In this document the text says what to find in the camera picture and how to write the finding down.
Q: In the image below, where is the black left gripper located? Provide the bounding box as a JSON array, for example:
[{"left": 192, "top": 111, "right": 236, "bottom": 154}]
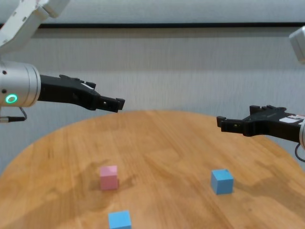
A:
[{"left": 38, "top": 74, "right": 126, "bottom": 113}]

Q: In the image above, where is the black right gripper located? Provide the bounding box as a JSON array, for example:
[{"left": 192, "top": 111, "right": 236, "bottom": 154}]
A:
[{"left": 216, "top": 105, "right": 305, "bottom": 144}]

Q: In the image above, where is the blue cube block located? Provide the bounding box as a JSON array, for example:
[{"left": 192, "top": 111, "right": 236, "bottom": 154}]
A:
[
  {"left": 210, "top": 168, "right": 234, "bottom": 196},
  {"left": 108, "top": 210, "right": 132, "bottom": 229}
]

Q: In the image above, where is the pink cube block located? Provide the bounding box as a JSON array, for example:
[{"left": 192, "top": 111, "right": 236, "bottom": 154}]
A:
[{"left": 99, "top": 165, "right": 119, "bottom": 191}]

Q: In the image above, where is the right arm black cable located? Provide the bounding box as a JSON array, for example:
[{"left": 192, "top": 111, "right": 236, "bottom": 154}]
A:
[{"left": 294, "top": 143, "right": 305, "bottom": 163}]

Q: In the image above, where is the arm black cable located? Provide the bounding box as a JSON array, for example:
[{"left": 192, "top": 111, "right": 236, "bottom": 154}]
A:
[
  {"left": 0, "top": 107, "right": 28, "bottom": 124},
  {"left": 294, "top": 143, "right": 305, "bottom": 163}
]

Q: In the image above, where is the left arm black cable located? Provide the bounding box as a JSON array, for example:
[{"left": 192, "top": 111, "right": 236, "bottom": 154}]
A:
[{"left": 0, "top": 107, "right": 28, "bottom": 124}]

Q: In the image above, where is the black wall rail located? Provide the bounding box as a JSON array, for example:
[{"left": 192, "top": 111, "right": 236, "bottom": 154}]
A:
[{"left": 0, "top": 21, "right": 305, "bottom": 29}]

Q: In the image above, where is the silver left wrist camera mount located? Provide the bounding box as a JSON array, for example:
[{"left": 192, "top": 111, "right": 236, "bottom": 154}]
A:
[{"left": 0, "top": 0, "right": 71, "bottom": 60}]

